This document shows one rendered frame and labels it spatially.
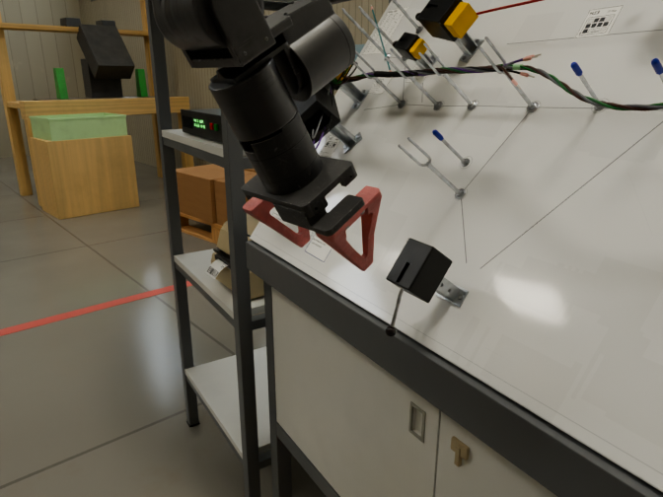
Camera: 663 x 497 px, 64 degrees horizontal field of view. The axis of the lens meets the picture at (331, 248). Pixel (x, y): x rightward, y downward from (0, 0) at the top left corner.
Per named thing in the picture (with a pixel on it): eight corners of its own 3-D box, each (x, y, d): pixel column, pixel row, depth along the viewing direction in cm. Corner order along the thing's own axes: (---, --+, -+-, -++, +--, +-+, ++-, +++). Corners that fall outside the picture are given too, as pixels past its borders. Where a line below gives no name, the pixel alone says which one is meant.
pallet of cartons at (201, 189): (369, 239, 413) (371, 177, 397) (256, 269, 348) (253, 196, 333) (267, 206, 516) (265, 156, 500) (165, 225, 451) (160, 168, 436)
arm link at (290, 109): (189, 78, 43) (225, 78, 38) (251, 35, 45) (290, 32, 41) (231, 149, 47) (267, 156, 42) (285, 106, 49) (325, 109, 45)
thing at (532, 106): (535, 113, 75) (484, 47, 67) (524, 112, 77) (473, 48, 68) (541, 102, 75) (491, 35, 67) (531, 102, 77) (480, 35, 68)
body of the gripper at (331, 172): (293, 165, 54) (260, 101, 50) (362, 178, 47) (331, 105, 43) (248, 203, 52) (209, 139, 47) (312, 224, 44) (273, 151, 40)
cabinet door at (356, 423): (424, 599, 86) (439, 389, 74) (275, 421, 130) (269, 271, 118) (433, 593, 87) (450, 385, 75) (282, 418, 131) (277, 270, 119)
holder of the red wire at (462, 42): (448, 32, 99) (414, -10, 93) (493, 41, 89) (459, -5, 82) (430, 53, 100) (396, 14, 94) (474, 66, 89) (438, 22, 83)
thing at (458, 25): (471, 15, 85) (460, 1, 83) (478, 16, 83) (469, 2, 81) (453, 36, 85) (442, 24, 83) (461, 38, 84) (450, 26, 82)
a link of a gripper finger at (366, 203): (355, 233, 55) (321, 159, 50) (406, 248, 50) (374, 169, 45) (311, 276, 53) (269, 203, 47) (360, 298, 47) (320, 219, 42)
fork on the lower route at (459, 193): (456, 201, 78) (398, 149, 70) (453, 193, 79) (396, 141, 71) (468, 194, 77) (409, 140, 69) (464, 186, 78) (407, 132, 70)
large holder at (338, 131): (354, 98, 113) (307, 53, 104) (369, 145, 101) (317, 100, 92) (331, 117, 115) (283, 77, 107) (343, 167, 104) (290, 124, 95)
